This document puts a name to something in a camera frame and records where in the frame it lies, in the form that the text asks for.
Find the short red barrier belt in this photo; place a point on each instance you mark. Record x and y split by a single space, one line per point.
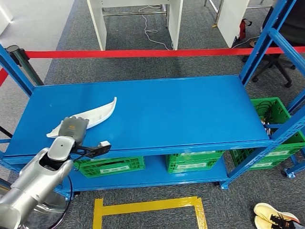
3 76

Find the black camera bracket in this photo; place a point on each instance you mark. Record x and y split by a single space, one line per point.
88 151

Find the white desk with metal bar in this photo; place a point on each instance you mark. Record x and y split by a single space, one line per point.
99 25

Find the white plastic car part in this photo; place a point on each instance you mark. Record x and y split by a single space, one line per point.
100 114

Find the green plastic crate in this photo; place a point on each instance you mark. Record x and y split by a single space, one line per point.
119 167
190 162

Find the red bag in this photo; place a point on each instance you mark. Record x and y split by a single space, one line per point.
242 30

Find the blue metal shelf rack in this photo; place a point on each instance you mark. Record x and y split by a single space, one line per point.
166 110

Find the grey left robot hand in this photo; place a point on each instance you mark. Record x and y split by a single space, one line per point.
72 128

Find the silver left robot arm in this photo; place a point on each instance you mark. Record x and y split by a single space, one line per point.
35 183

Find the pale yellow sneaker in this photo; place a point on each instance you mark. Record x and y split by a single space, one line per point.
268 210
261 222

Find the thin black pole stand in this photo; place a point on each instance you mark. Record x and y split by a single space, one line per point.
5 131

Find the bright chrome stanchion post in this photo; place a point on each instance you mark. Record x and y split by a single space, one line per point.
52 208

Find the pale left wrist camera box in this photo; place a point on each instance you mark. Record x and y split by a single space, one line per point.
105 145

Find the long red barrier belt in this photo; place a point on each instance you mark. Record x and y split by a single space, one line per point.
142 53

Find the black office chair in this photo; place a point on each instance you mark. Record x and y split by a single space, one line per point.
293 28

